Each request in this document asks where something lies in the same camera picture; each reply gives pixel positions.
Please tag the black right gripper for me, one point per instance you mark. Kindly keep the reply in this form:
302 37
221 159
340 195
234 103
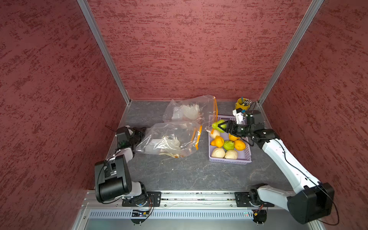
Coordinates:
231 123

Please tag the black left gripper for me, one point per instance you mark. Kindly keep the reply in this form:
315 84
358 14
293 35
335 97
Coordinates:
140 132

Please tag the orange fruit from bag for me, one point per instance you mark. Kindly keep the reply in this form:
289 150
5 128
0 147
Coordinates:
233 138

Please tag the green pear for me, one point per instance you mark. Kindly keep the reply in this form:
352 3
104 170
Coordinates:
229 145

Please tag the beige pear top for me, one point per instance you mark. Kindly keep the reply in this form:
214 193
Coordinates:
213 133

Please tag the beige pear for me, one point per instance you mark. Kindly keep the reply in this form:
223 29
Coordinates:
218 153
213 133
231 154

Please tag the clear zip-top bag orange seal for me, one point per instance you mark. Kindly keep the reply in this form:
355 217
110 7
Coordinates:
202 109

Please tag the clear bag with green fruit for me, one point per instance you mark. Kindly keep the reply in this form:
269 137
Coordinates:
174 139

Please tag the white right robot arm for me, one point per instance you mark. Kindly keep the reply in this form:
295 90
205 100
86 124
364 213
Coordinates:
309 198

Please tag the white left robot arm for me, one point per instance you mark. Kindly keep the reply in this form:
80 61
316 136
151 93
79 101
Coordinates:
112 177

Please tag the yellow pen cup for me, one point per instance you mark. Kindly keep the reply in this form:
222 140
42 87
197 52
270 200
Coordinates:
238 106

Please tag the pens in cup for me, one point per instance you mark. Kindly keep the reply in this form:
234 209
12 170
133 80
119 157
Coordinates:
245 102

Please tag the lilac perforated plastic basket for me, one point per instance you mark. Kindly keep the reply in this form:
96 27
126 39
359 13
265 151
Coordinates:
244 157

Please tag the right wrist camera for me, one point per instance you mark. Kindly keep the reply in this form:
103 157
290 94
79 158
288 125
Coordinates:
239 115

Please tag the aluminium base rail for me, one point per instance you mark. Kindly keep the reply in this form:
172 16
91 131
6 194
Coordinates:
185 210

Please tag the aluminium corner post left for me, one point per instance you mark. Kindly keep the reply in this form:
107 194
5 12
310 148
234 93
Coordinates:
88 15

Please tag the aluminium corner post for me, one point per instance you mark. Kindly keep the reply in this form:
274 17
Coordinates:
88 15
298 35

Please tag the aluminium corner post right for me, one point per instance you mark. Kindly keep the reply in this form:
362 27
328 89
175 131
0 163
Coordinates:
298 35

